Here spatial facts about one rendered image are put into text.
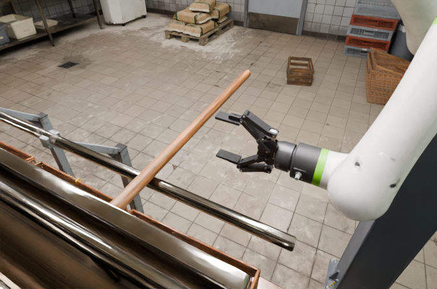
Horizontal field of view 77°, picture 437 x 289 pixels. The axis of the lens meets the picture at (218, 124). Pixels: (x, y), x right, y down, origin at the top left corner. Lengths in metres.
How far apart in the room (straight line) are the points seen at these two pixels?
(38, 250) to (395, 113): 0.53
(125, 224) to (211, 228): 1.70
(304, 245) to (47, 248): 1.77
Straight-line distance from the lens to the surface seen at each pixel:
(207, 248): 1.08
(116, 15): 6.05
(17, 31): 5.35
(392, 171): 0.54
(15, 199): 0.32
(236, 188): 2.19
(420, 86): 0.55
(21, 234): 0.37
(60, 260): 0.33
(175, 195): 0.65
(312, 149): 0.69
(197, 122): 0.78
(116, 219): 0.30
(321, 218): 2.15
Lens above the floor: 1.66
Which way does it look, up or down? 36 degrees down
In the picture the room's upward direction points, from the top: straight up
